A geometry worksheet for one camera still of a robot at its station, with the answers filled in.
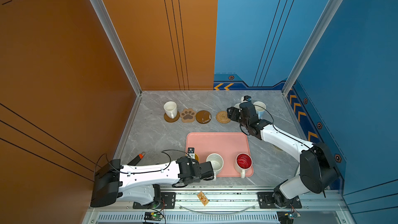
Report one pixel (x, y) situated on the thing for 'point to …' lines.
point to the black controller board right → (285, 217)
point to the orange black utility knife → (134, 162)
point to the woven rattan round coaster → (222, 116)
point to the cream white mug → (170, 108)
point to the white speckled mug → (217, 162)
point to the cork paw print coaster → (188, 115)
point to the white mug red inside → (242, 163)
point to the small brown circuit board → (202, 198)
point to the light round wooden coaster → (167, 118)
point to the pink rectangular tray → (233, 146)
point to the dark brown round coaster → (203, 116)
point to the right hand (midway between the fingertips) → (230, 110)
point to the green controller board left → (152, 216)
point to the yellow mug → (196, 157)
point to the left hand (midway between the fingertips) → (195, 174)
